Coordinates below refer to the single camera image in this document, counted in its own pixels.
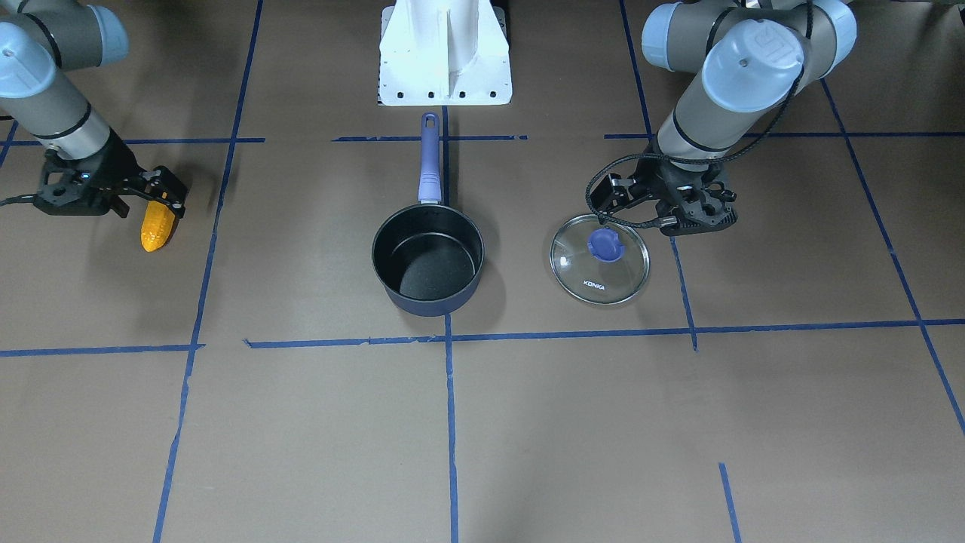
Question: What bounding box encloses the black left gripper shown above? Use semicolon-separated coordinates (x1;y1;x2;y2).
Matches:
590;158;738;237

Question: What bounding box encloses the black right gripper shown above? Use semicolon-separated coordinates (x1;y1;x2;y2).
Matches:
33;133;188;219

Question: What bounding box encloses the yellow toy corn cob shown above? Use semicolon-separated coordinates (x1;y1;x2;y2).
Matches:
140;201;178;252

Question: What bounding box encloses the glass pot lid blue knob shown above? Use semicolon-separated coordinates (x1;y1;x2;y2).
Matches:
549;214;651;305

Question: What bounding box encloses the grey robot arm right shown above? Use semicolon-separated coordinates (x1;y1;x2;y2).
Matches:
1;1;188;218

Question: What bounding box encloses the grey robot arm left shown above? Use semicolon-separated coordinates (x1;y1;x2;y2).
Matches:
586;1;858;237

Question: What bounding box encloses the dark blue saucepan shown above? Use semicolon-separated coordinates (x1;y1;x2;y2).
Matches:
371;112;485;317

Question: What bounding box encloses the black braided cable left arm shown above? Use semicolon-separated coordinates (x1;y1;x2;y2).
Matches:
585;0;816;229

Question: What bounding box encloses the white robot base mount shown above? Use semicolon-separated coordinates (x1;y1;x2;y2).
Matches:
377;1;513;107

